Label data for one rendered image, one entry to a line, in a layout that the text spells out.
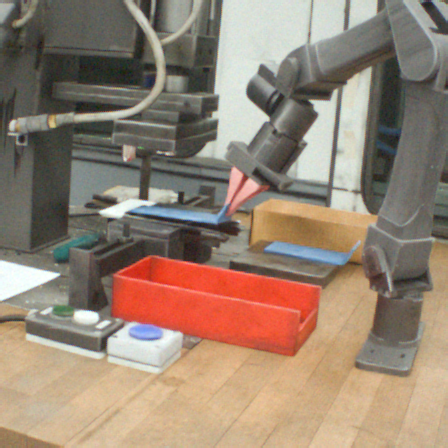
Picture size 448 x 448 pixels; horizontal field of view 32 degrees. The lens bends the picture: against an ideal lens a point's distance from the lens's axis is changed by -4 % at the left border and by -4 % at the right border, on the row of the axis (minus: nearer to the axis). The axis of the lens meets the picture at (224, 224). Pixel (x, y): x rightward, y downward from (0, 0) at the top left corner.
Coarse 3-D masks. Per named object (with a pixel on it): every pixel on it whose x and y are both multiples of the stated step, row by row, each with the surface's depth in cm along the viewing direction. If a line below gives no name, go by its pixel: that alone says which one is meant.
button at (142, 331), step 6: (144, 324) 96; (132, 330) 93; (138, 330) 93; (144, 330) 94; (150, 330) 94; (156, 330) 94; (138, 336) 92; (144, 336) 92; (150, 336) 92; (156, 336) 93; (162, 336) 94
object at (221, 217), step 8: (136, 208) 127; (144, 208) 128; (152, 208) 129; (160, 208) 130; (168, 208) 131; (224, 208) 121; (184, 216) 124; (192, 216) 124; (200, 216) 125; (208, 216) 126; (216, 216) 128; (224, 216) 124; (232, 216) 128
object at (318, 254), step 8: (272, 248) 141; (280, 248) 142; (288, 248) 142; (304, 248) 143; (312, 248) 144; (320, 248) 144; (296, 256) 138; (304, 256) 138; (312, 256) 138; (320, 256) 139; (328, 256) 139; (336, 256) 140; (344, 256) 140
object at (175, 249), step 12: (108, 240) 123; (144, 240) 121; (156, 240) 121; (168, 240) 120; (144, 252) 122; (156, 252) 121; (168, 252) 121; (180, 252) 125; (192, 252) 134; (204, 252) 136; (132, 264) 123; (108, 276) 124
